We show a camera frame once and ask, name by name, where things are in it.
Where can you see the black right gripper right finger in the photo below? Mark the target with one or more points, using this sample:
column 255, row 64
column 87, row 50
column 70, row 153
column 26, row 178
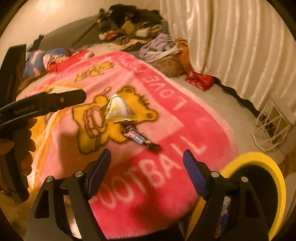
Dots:
column 245, row 218

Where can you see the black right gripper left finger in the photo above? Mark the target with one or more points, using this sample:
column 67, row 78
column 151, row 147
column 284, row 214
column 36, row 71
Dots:
column 48, row 218

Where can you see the yellow white snack packet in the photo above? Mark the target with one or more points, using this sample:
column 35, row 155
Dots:
column 119, row 111

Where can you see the dark chocolate bar wrapper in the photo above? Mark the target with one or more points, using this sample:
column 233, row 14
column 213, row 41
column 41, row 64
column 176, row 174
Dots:
column 132, row 133

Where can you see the yellow rimmed black trash bin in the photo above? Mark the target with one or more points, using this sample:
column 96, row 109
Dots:
column 268, row 183

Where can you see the person's left hand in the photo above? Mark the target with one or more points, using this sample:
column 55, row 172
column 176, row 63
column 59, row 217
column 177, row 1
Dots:
column 16, row 162

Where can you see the red patterned cloth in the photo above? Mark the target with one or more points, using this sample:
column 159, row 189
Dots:
column 56, row 63

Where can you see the pink football bear blanket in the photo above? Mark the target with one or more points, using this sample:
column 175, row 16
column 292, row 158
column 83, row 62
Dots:
column 143, row 191

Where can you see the pile of dark clothes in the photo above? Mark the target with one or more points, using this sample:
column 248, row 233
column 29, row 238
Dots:
column 128, row 21

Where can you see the red plastic bag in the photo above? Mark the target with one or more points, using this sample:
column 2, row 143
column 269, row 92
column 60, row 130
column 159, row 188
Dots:
column 202, row 81

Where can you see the lavender garment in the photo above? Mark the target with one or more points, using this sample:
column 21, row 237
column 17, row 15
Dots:
column 163, row 42

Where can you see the woven laundry basket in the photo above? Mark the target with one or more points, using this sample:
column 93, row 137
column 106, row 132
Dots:
column 167, row 62

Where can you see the orange bag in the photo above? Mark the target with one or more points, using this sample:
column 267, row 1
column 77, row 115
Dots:
column 184, row 57

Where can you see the cream satin curtain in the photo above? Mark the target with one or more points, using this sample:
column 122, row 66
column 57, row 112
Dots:
column 245, row 44

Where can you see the white wire frame stool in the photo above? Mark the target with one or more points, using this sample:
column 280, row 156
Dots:
column 273, row 124

